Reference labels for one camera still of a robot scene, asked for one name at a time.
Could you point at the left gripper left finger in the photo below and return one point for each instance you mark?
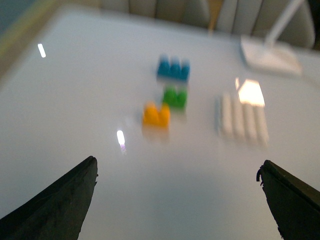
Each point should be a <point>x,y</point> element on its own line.
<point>57,212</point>

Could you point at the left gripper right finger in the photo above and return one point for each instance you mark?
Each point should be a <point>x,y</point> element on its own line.
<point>294,205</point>

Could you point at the white studded base plate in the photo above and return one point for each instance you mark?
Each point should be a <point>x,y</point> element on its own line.
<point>243,122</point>

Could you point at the yellow toy block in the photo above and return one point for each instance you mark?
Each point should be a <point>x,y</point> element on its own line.
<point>156,117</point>

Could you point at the green toy block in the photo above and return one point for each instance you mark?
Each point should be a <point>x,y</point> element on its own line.
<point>175,97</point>

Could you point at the blue toy block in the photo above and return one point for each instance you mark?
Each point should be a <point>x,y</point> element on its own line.
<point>173,68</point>

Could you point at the white desk lamp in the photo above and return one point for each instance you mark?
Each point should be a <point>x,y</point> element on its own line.
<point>269,56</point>

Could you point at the beige chair right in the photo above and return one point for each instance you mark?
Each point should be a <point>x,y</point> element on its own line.
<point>257,17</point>

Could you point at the beige chair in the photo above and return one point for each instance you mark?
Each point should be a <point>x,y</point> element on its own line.
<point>188,12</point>
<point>257,17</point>

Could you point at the beige chair left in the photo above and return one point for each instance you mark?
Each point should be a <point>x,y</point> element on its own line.
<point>188,12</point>

